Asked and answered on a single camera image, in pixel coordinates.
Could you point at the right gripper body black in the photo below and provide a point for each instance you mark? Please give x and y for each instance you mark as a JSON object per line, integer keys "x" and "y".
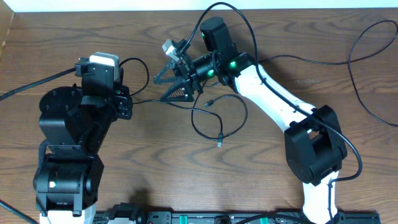
{"x": 191, "y": 73}

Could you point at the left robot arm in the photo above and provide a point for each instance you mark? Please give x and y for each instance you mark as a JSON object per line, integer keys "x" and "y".
{"x": 75, "y": 120}

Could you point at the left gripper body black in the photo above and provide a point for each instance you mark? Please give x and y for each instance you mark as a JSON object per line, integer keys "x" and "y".
{"x": 125, "y": 102}

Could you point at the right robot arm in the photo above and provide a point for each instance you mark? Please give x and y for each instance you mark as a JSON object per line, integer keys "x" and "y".
{"x": 314, "y": 149}

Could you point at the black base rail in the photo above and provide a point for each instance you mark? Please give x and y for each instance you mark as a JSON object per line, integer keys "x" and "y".
{"x": 130, "y": 213}

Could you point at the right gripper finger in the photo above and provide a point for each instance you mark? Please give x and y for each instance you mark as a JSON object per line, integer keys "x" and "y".
{"x": 159, "y": 79}
{"x": 181, "y": 90}

